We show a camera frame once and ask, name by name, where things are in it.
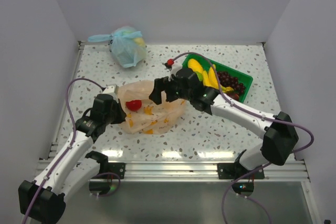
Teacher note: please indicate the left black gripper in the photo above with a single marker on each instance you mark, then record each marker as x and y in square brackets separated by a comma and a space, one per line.
[115, 112]

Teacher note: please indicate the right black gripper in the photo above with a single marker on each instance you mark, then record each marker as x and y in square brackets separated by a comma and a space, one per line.
[167, 90]

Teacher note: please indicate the orange banana-print plastic bag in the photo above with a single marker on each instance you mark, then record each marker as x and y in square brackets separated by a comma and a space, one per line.
[149, 118]

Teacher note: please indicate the green lime fruit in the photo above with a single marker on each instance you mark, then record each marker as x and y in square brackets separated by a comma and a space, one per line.
[200, 76]

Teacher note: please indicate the yellow mango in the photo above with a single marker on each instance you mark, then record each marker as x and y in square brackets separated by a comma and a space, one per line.
[195, 65]

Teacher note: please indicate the yellow banana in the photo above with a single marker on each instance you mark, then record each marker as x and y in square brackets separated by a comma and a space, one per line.
[209, 80]

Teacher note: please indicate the dark red grape bunch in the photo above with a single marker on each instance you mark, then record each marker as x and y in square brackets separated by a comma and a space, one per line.
[230, 84]

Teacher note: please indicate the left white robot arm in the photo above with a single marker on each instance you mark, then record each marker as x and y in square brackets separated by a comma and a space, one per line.
[44, 198]

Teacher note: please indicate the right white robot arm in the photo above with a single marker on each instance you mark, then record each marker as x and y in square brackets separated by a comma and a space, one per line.
[278, 135]

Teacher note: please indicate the blue tied plastic bag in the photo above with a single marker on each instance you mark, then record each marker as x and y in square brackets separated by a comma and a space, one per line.
[126, 45]

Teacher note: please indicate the green plastic tray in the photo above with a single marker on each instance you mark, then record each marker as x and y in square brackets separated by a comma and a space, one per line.
[241, 78]

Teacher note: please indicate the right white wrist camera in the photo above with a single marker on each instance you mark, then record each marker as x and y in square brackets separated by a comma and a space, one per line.
[173, 67]

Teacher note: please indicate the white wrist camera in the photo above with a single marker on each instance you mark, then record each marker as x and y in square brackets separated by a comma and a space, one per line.
[173, 67]
[111, 90]

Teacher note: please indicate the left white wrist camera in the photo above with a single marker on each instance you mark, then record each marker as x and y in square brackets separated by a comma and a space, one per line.
[111, 90]

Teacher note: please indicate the aluminium frame rail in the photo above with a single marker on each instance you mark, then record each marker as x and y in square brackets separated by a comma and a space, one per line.
[292, 171]

